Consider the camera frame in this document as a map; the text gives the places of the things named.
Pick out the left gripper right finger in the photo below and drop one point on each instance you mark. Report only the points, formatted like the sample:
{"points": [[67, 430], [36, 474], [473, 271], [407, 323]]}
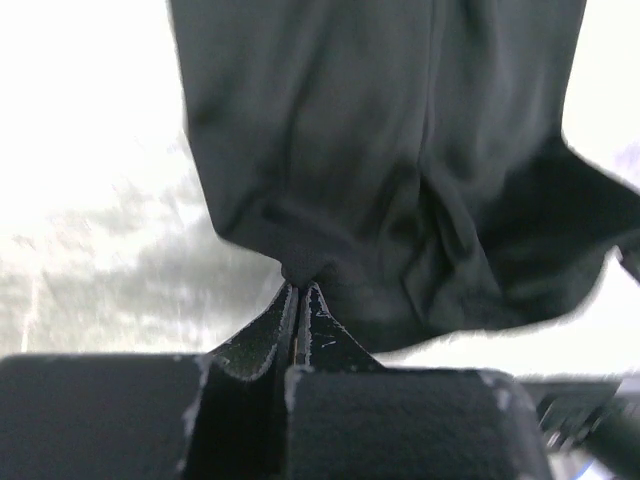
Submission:
{"points": [[333, 425]]}

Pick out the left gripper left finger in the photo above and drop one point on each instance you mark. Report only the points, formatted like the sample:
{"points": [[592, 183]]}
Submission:
{"points": [[239, 420]]}

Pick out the black t shirt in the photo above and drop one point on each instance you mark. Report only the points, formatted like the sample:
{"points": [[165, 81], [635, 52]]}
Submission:
{"points": [[407, 156]]}

